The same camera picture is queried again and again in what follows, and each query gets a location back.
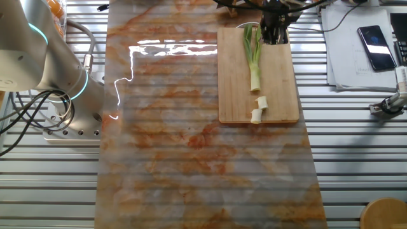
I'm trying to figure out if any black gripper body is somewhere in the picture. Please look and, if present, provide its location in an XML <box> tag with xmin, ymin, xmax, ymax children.
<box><xmin>259</xmin><ymin>11</ymin><xmax>296</xmax><ymax>34</ymax></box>

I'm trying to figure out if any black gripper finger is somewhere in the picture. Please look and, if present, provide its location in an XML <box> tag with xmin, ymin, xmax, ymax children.
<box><xmin>276</xmin><ymin>30</ymin><xmax>289</xmax><ymax>45</ymax></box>
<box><xmin>263</xmin><ymin>31</ymin><xmax>277</xmax><ymax>45</ymax></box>

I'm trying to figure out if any green scallion stalk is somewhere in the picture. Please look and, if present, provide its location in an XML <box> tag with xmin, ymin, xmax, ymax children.
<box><xmin>243</xmin><ymin>24</ymin><xmax>263</xmax><ymax>92</ymax></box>

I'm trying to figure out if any wooden knife rack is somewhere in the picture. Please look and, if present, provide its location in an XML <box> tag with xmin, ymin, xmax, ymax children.
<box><xmin>226</xmin><ymin>0</ymin><xmax>242</xmax><ymax>18</ymax></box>

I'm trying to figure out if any wooden cutting board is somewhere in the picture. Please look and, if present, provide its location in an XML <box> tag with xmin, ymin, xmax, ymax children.
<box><xmin>217</xmin><ymin>26</ymin><xmax>300</xmax><ymax>124</ymax></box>

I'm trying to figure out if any white paper stack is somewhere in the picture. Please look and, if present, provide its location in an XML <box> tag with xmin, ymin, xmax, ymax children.
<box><xmin>320</xmin><ymin>3</ymin><xmax>402</xmax><ymax>93</ymax></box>

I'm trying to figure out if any short white scallion piece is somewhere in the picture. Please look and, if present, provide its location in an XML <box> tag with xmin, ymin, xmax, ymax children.
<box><xmin>250</xmin><ymin>108</ymin><xmax>264</xmax><ymax>125</ymax></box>
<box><xmin>256</xmin><ymin>95</ymin><xmax>269</xmax><ymax>111</ymax></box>

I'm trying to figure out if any black smartphone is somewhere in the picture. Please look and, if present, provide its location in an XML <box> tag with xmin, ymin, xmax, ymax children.
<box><xmin>357</xmin><ymin>25</ymin><xmax>398</xmax><ymax>72</ymax></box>

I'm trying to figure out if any black keyboard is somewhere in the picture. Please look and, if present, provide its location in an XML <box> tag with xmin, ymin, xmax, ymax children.
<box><xmin>389</xmin><ymin>12</ymin><xmax>407</xmax><ymax>67</ymax></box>

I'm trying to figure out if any metal clamp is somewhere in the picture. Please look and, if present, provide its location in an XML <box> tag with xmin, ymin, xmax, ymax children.
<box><xmin>368</xmin><ymin>66</ymin><xmax>407</xmax><ymax>121</ymax></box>

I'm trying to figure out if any orange marble pattern mat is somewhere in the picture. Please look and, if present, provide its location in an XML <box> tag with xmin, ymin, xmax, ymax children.
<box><xmin>94</xmin><ymin>0</ymin><xmax>329</xmax><ymax>229</ymax></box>

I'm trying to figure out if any round wooden disc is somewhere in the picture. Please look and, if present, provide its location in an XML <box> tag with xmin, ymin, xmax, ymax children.
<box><xmin>359</xmin><ymin>197</ymin><xmax>407</xmax><ymax>229</ymax></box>

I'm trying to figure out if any grey robot hose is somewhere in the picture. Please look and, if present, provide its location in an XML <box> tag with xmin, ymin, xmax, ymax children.
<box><xmin>65</xmin><ymin>19</ymin><xmax>96</xmax><ymax>74</ymax></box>

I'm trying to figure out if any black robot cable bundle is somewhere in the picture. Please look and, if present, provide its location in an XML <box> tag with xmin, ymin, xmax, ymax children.
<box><xmin>0</xmin><ymin>90</ymin><xmax>76</xmax><ymax>157</ymax></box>

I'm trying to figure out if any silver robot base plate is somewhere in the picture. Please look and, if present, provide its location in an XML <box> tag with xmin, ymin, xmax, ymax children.
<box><xmin>43</xmin><ymin>101</ymin><xmax>104</xmax><ymax>146</ymax></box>

